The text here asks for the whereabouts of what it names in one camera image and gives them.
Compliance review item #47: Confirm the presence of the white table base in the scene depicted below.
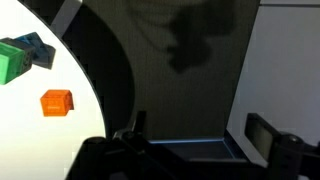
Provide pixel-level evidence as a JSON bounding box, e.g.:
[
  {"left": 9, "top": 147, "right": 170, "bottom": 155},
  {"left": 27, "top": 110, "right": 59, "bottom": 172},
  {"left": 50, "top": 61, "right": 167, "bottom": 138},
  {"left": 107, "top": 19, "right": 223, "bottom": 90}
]
[{"left": 49, "top": 0, "right": 84, "bottom": 38}]

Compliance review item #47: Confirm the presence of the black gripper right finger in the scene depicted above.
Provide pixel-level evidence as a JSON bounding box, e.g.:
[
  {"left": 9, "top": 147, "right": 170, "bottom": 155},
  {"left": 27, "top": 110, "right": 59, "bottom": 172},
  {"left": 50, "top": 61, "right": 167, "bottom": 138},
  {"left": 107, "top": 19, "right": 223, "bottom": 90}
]
[{"left": 244, "top": 112, "right": 320, "bottom": 180}]

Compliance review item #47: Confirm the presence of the orange toy block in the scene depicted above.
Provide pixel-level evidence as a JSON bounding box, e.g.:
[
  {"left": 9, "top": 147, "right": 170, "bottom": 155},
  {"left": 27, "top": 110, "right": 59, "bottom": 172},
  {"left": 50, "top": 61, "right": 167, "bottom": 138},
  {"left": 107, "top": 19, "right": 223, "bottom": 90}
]
[{"left": 40, "top": 89, "right": 75, "bottom": 118}]

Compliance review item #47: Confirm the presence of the blue toy block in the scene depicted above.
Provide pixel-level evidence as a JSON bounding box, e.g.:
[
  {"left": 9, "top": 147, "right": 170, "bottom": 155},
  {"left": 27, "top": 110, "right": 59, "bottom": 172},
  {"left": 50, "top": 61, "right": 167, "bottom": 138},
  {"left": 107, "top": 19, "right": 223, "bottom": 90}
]
[{"left": 16, "top": 31, "right": 57, "bottom": 70}]

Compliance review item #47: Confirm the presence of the dark green toy block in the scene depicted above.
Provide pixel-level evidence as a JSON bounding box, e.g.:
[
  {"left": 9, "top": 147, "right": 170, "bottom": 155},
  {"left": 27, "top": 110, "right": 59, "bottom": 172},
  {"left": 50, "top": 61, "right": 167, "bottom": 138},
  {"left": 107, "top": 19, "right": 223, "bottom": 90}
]
[{"left": 0, "top": 41, "right": 27, "bottom": 86}]

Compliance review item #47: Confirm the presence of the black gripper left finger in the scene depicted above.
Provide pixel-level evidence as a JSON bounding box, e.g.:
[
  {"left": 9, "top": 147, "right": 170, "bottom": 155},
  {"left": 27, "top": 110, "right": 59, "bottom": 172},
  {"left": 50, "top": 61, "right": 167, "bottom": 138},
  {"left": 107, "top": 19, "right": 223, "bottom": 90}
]
[{"left": 65, "top": 110, "right": 188, "bottom": 180}]

